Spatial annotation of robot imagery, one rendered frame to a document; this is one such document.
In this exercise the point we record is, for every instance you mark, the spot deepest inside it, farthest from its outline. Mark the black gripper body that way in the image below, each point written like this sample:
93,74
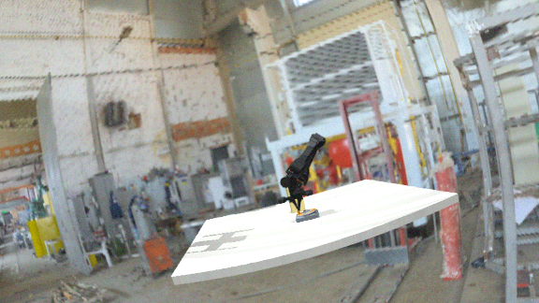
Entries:
283,199

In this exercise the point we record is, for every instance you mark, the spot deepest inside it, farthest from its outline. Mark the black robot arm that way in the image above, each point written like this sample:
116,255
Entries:
299,169

